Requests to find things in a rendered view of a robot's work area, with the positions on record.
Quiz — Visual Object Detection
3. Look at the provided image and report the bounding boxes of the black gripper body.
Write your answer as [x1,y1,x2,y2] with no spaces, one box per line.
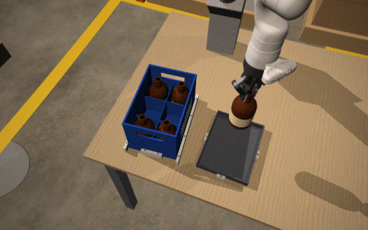
[241,56,264,85]

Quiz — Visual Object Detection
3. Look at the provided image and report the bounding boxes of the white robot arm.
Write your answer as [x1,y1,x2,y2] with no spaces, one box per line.
[246,0,312,85]

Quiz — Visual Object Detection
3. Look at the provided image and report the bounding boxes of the dark blue crate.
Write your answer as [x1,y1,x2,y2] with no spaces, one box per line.
[122,71,196,160]

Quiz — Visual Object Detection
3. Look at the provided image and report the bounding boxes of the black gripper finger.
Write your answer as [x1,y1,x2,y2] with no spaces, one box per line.
[232,75,258,102]
[252,78,265,98]

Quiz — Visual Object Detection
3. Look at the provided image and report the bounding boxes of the brown glass bottle with cream label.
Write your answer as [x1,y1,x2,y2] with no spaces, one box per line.
[228,90,257,130]

